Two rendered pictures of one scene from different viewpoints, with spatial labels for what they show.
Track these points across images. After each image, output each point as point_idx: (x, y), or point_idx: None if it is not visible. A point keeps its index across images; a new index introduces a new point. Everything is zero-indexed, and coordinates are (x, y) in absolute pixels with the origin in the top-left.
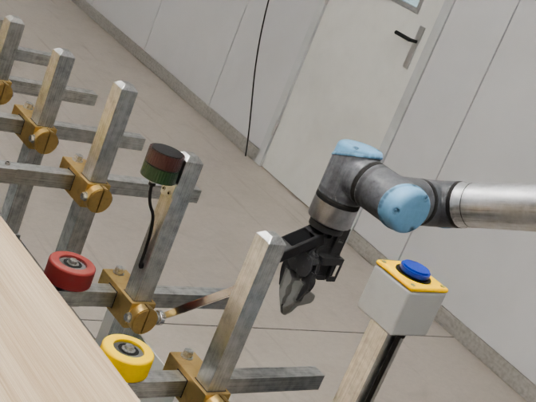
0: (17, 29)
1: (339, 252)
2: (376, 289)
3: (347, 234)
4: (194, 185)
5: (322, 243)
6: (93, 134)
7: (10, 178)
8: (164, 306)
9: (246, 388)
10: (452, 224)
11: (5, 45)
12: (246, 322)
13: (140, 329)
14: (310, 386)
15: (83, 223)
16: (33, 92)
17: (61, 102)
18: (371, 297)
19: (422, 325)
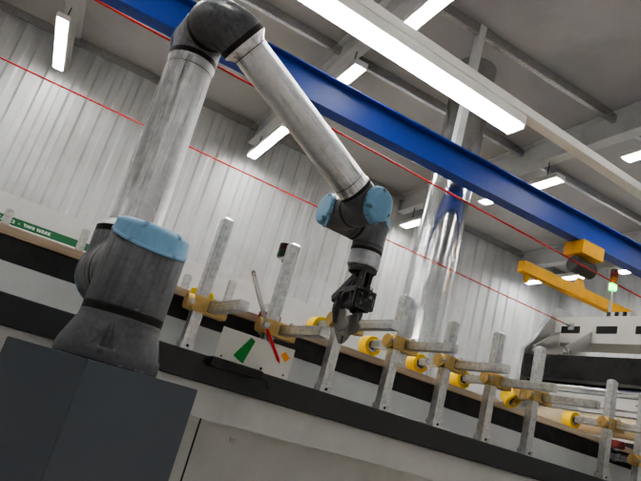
0: (450, 324)
1: (361, 284)
2: None
3: (364, 270)
4: (288, 254)
5: (351, 281)
6: (425, 344)
7: (323, 324)
8: (286, 333)
9: (217, 307)
10: (341, 201)
11: (445, 335)
12: (209, 257)
13: (256, 327)
14: (235, 306)
15: (331, 337)
16: (470, 366)
17: (400, 320)
18: None
19: None
